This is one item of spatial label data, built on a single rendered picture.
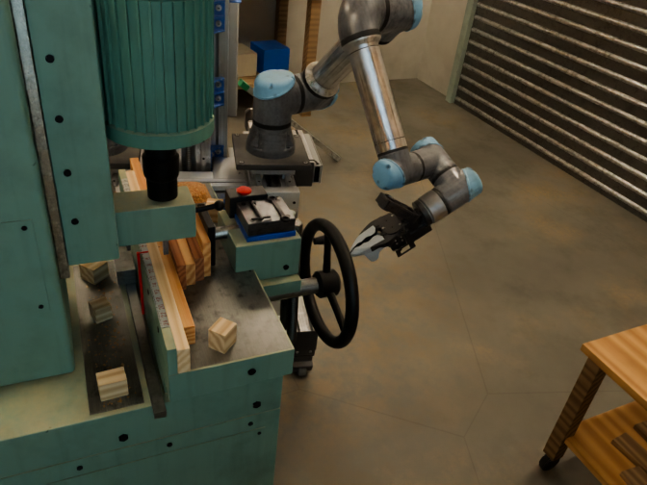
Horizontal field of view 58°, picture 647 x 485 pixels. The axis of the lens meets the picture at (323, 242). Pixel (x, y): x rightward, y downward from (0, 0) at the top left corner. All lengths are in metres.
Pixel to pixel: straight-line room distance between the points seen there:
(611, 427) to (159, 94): 1.73
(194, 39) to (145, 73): 0.08
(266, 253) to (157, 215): 0.24
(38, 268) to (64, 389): 0.24
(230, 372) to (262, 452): 0.30
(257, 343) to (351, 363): 1.29
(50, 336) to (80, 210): 0.22
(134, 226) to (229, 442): 0.44
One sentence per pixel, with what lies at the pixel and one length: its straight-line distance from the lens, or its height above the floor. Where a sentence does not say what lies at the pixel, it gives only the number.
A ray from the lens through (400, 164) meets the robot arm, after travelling 1.40.
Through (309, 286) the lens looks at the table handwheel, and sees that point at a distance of 1.27.
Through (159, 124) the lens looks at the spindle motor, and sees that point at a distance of 0.92.
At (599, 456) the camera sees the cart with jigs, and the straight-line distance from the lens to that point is 2.05.
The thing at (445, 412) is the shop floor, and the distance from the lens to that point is 2.20.
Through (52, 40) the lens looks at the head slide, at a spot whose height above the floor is 1.36.
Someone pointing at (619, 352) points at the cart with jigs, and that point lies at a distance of 1.85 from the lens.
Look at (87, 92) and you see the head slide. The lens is 0.90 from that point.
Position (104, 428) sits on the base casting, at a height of 0.77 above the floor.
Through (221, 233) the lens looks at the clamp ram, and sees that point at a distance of 1.17.
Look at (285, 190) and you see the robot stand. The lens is 1.71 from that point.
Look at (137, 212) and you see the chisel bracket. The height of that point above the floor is 1.07.
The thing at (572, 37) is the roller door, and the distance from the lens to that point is 4.18.
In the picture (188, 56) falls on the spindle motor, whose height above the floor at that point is 1.34.
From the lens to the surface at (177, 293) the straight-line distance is 1.05.
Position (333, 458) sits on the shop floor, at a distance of 1.99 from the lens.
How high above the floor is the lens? 1.60
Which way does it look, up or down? 34 degrees down
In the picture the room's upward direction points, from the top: 7 degrees clockwise
